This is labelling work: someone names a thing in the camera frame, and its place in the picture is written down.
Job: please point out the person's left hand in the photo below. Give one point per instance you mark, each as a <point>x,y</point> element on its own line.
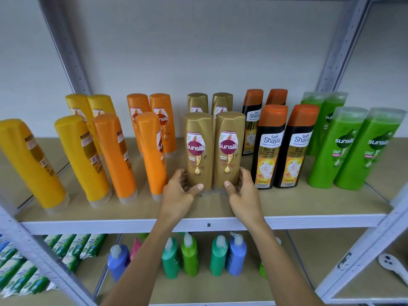
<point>177,197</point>

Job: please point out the teal green pump bottle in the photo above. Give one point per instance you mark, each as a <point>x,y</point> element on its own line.
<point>218,259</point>
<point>170,261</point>

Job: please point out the gold shampoo bottle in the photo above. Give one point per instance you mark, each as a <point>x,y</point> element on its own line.
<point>222,101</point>
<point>197,101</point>
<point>198,136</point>
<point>229,136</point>

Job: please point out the row of green white packets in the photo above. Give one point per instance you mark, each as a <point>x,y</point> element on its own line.
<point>38,267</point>

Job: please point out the white shower head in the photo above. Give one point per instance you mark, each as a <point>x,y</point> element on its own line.
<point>392,266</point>

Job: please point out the white metal shelf rack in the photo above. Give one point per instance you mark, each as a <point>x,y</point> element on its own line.
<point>127,224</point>

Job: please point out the orange shampoo bottle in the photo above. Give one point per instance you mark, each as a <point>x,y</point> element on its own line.
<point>114,156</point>
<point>137,103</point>
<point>149,156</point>
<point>168,127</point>

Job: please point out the person's right hand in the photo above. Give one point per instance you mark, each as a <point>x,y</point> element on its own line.
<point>247,200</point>

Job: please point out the person's right thumb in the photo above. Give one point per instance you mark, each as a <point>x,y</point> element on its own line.
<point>229,187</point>

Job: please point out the blue pump bottle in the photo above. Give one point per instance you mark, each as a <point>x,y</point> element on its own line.
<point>236,256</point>
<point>118,262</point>

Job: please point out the pink pump bottle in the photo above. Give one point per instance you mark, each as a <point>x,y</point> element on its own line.
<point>135,248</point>

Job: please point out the black bottle with orange cap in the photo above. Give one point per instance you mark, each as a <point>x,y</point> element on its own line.
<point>269,146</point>
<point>295,146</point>
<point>251,124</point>
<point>276,96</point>

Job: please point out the person's left forearm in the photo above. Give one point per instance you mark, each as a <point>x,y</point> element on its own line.
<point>140,267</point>

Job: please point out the person's right forearm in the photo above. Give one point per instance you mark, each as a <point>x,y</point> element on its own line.
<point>280,270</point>

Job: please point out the person's left thumb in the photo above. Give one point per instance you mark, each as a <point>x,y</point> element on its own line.
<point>195,188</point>

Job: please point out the green shampoo bottle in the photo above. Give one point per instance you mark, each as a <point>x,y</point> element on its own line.
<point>311,98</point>
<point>334,149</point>
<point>328,111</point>
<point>366,156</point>

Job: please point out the yellow shampoo bottle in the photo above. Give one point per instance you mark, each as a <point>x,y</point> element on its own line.
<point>28,162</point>
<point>77,103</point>
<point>79,156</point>
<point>102,103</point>

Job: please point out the light green pump bottle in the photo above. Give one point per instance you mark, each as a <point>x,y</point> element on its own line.
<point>262,270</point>
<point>189,258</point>

